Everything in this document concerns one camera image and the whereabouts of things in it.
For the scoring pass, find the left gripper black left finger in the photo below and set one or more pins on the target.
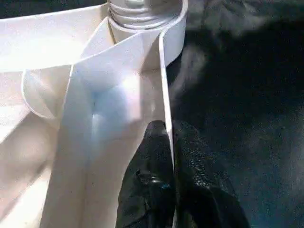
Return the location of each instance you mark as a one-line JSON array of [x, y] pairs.
[[149, 180]]

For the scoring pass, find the white plastic table top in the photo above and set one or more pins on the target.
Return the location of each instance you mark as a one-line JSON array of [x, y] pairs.
[[59, 59]]

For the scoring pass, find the black work mat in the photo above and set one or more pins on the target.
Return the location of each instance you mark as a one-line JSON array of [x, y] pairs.
[[249, 107]]

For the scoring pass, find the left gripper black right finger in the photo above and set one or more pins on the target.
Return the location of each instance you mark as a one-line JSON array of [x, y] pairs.
[[204, 190]]

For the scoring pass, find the white plastic table leg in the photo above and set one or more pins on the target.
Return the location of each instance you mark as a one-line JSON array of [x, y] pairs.
[[142, 16]]

